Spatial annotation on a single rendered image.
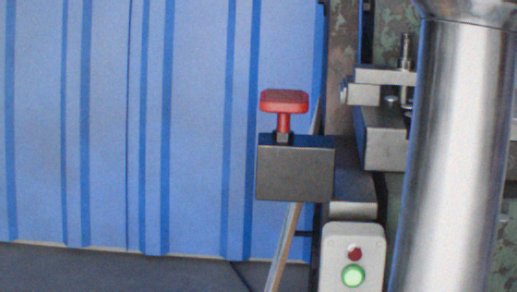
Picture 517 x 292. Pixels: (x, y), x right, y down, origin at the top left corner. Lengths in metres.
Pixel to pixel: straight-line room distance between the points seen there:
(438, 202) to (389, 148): 0.62
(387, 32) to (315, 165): 0.46
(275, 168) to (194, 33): 1.40
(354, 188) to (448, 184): 0.57
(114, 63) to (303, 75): 0.47
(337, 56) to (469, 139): 0.99
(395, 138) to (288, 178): 0.18
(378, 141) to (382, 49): 0.33
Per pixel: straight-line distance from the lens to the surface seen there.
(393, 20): 1.77
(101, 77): 2.79
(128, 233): 2.90
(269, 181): 1.37
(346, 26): 1.84
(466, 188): 0.86
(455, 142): 0.86
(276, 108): 1.34
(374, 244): 1.31
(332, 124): 1.82
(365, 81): 1.59
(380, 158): 1.48
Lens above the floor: 1.07
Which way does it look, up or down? 16 degrees down
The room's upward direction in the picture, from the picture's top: 2 degrees clockwise
